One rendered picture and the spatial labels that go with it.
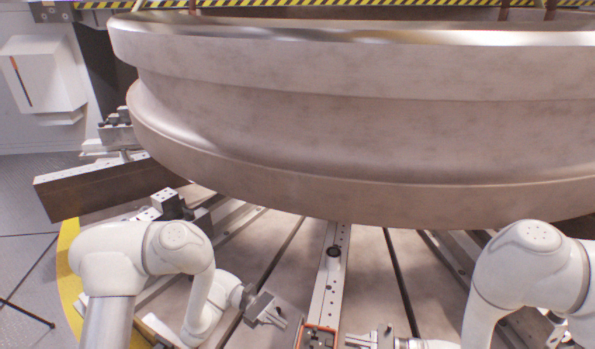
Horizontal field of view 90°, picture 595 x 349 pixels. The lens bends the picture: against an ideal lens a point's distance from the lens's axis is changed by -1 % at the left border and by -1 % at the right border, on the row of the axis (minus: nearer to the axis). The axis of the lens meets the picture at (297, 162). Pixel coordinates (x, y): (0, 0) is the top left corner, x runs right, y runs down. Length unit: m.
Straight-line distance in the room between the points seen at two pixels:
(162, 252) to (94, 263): 0.16
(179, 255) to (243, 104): 1.07
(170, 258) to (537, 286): 0.72
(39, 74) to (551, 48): 4.58
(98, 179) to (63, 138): 2.43
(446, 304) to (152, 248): 1.74
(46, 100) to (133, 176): 2.04
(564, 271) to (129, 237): 0.86
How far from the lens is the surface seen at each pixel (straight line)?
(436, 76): 1.34
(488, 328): 0.87
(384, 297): 2.06
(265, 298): 1.29
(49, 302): 2.95
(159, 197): 2.03
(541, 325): 1.85
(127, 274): 0.84
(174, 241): 0.76
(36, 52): 4.63
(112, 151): 4.06
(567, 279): 0.67
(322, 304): 1.51
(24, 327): 2.89
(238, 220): 2.47
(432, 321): 2.05
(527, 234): 0.64
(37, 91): 4.74
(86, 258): 0.87
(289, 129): 1.59
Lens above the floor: 1.89
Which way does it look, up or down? 29 degrees down
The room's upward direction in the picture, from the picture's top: straight up
